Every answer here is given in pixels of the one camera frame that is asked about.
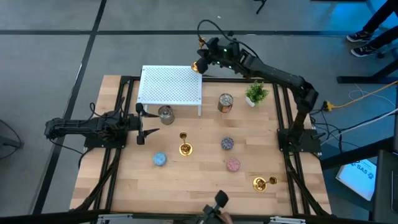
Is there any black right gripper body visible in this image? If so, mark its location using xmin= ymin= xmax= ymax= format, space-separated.
xmin=195 ymin=37 xmax=239 ymax=75

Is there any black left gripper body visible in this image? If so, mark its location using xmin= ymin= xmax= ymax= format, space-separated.
xmin=123 ymin=102 xmax=146 ymax=146

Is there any gold candlestick holder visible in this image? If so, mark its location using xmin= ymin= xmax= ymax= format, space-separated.
xmin=190 ymin=36 xmax=207 ymax=73
xmin=252 ymin=175 xmax=278 ymax=193
xmin=178 ymin=131 xmax=193 ymax=157

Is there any glass jar candle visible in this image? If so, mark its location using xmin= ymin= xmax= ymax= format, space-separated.
xmin=157 ymin=105 xmax=175 ymax=126

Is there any glass jar orange label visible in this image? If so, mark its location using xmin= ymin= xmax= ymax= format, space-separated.
xmin=217 ymin=93 xmax=234 ymax=113

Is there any pink patterned round tin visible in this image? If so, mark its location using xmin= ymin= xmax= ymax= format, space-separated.
xmin=226 ymin=157 xmax=241 ymax=173

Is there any blue patterned round tin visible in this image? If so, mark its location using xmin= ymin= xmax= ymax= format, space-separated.
xmin=152 ymin=152 xmax=168 ymax=167

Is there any white perforated metal shelf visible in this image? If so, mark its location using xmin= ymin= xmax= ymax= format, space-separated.
xmin=136 ymin=64 xmax=203 ymax=117

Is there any green plant in white pot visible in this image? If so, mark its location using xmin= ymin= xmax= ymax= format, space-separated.
xmin=244 ymin=80 xmax=270 ymax=108

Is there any person's hand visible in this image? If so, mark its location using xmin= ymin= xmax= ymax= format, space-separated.
xmin=217 ymin=212 xmax=234 ymax=224

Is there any black floor stand base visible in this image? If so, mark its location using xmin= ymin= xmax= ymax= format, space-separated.
xmin=0 ymin=119 xmax=24 ymax=161

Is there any black rig beam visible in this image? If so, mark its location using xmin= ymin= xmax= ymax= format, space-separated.
xmin=0 ymin=208 xmax=398 ymax=224

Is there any person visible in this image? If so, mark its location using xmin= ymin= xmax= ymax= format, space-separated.
xmin=346 ymin=0 xmax=398 ymax=58

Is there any black desk foot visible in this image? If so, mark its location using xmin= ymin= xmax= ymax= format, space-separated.
xmin=336 ymin=57 xmax=398 ymax=84

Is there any black floor bar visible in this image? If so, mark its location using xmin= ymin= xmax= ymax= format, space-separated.
xmin=320 ymin=136 xmax=396 ymax=170

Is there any white printed sign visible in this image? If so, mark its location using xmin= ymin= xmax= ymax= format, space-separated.
xmin=335 ymin=158 xmax=377 ymax=202

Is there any black box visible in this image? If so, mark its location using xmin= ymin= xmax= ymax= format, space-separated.
xmin=373 ymin=149 xmax=398 ymax=223

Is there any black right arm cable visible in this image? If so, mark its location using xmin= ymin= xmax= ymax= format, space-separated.
xmin=196 ymin=19 xmax=261 ymax=58

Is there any black aluminium table frame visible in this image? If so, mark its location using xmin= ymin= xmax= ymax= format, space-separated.
xmin=70 ymin=74 xmax=332 ymax=218

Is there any black leader arm handle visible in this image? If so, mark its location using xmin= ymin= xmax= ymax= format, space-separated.
xmin=198 ymin=189 xmax=230 ymax=224

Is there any yellow power cable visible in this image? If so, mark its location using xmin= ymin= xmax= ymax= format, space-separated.
xmin=322 ymin=80 xmax=398 ymax=112

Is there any white floor cable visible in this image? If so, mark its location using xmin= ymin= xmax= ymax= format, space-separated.
xmin=320 ymin=107 xmax=398 ymax=146

